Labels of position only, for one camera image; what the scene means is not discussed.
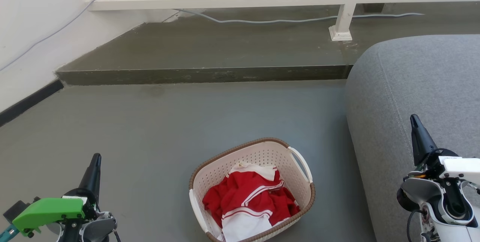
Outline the teal left camera connector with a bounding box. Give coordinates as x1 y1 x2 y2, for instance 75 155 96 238
0 224 18 239

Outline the cream plastic laundry basket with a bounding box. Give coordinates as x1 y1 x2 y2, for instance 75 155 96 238
189 137 316 242

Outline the grey fabric sofa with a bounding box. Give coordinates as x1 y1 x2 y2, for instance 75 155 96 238
345 34 480 242

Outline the black baseboard strip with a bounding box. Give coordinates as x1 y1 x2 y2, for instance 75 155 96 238
0 79 64 127

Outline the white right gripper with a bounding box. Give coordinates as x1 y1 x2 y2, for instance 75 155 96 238
410 114 480 181

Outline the red and white garment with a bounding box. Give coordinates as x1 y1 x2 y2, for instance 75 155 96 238
202 163 300 242

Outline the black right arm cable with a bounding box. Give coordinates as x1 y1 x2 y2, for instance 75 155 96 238
406 208 423 242

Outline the thin pale grey cable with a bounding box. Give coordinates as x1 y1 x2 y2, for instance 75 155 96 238
0 0 109 72

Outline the white metal railing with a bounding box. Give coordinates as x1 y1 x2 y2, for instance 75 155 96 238
87 0 480 42

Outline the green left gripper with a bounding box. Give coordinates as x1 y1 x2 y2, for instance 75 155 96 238
12 153 102 237

